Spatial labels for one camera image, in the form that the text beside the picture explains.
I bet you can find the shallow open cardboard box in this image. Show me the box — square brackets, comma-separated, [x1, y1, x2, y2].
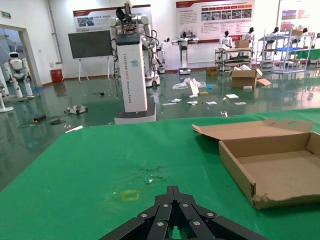
[191, 118, 320, 210]

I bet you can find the small red white wall poster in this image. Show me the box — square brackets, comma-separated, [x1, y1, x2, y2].
[72, 4, 152, 34]

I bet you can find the clear plastic bag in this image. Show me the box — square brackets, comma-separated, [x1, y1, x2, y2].
[171, 77, 207, 91]

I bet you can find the red bin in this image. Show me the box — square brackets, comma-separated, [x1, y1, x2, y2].
[50, 68, 64, 84]

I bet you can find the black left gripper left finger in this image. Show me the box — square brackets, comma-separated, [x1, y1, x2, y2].
[99, 185, 175, 240]

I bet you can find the small white robot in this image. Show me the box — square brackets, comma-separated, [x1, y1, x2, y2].
[156, 36, 171, 75]

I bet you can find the white column wheeled robot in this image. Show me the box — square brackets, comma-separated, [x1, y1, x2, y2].
[108, 0, 161, 125]

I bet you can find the white stick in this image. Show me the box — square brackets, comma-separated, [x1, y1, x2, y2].
[64, 125, 84, 134]

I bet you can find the grey wall pipe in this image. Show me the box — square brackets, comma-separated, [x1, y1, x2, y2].
[46, 0, 64, 65]

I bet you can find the metal storage rack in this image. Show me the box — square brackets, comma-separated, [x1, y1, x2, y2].
[256, 28, 316, 75]

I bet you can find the green table cloth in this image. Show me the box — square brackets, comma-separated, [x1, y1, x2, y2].
[0, 107, 320, 240]

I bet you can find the wall poster with photos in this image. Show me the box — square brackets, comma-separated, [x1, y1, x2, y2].
[280, 8, 314, 29]

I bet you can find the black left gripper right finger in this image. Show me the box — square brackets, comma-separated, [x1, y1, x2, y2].
[173, 185, 270, 240]

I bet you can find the metal workbench shelf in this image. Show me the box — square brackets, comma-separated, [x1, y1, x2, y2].
[214, 46, 254, 73]

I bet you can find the white black-headed humanoid robot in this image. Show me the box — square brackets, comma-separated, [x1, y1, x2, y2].
[240, 26, 256, 42]
[219, 30, 234, 49]

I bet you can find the black power adapter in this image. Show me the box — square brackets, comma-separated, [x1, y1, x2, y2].
[32, 114, 48, 124]

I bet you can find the grey door frame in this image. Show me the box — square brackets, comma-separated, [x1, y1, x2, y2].
[0, 23, 43, 89]

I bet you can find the white robot with outstretched arms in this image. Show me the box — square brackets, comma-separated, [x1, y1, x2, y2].
[171, 30, 201, 76]

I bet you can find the cardboard box on shelf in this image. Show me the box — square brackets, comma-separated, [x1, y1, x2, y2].
[234, 39, 251, 49]

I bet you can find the small cardboard floor box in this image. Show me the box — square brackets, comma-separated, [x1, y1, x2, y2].
[205, 65, 219, 77]

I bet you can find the large red white wall poster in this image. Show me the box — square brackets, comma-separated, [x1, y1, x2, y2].
[175, 0, 256, 44]

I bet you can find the white black floor device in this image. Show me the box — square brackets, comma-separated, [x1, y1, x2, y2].
[65, 105, 89, 116]

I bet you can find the large open cardboard floor box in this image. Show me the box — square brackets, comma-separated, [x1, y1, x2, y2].
[229, 66, 272, 89]

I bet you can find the white round base stand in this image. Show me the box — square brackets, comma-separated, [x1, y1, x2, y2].
[0, 66, 15, 114]

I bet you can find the black display screen on stand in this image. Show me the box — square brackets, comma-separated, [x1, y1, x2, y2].
[67, 29, 114, 82]

